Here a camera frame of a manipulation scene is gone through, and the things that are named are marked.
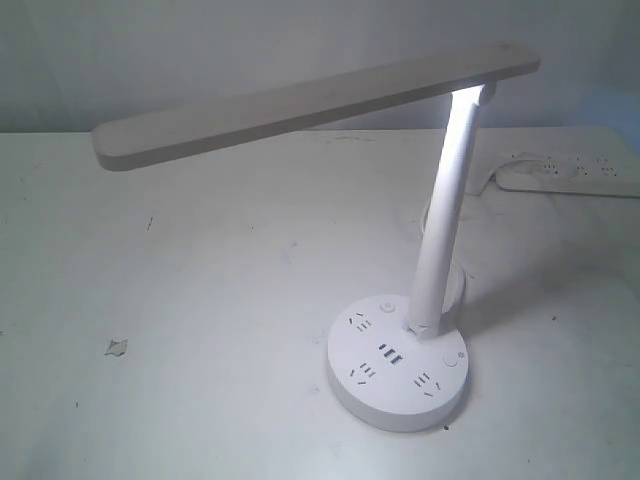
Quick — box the small torn paper scrap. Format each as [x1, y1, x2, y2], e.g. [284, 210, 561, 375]
[104, 339, 128, 358]

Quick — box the white desk lamp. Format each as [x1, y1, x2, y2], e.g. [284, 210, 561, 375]
[91, 42, 541, 433]

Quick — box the white power cable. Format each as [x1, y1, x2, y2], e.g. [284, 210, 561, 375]
[418, 152, 581, 321]

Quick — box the white power strip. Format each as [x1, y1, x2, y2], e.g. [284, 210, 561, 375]
[494, 153, 639, 198]

